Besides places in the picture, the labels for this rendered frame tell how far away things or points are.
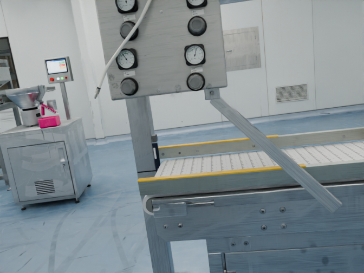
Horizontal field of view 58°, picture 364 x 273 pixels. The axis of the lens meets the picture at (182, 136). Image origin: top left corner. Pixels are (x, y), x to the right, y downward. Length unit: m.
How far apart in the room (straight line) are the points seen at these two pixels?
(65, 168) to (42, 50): 3.28
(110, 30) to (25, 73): 5.66
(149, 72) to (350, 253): 0.59
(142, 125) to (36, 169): 2.43
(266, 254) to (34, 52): 5.71
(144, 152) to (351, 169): 0.55
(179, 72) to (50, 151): 2.69
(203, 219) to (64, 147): 2.55
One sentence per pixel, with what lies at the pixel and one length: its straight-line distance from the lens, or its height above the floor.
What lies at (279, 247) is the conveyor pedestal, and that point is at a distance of 0.80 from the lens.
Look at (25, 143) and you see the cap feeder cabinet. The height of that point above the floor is 0.65.
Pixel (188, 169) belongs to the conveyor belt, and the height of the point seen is 0.89.
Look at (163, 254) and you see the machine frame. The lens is 1.10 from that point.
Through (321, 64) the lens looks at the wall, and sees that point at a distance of 6.33.
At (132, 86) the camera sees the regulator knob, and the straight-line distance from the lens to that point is 0.60.
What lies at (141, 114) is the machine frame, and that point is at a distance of 0.95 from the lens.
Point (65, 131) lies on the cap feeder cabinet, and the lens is 3.14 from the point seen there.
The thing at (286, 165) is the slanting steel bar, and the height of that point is 0.96.
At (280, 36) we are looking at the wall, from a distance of 6.08.
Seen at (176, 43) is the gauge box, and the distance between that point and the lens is 0.61.
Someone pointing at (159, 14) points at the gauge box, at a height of 1.24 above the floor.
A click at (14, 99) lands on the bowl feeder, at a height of 1.04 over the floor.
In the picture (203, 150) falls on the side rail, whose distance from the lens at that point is 0.94.
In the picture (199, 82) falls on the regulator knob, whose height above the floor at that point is 1.12.
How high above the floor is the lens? 1.15
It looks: 12 degrees down
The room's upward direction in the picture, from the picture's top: 7 degrees counter-clockwise
